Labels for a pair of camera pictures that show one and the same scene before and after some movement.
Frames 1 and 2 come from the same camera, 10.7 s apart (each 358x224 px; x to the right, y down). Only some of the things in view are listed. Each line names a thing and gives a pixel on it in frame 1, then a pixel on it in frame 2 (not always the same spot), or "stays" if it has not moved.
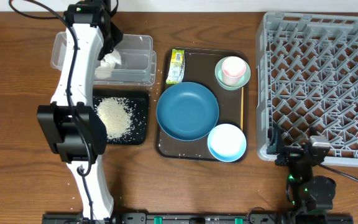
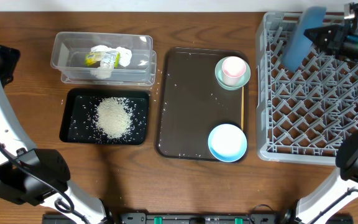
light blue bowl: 227,142 stays
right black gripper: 278,145 to 337,38
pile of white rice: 115,114 stays
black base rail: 197,218 stays
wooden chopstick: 242,110 stays
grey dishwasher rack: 317,75 stays
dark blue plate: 188,111 to 299,43
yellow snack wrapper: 176,71 to 107,57
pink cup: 233,69 stays
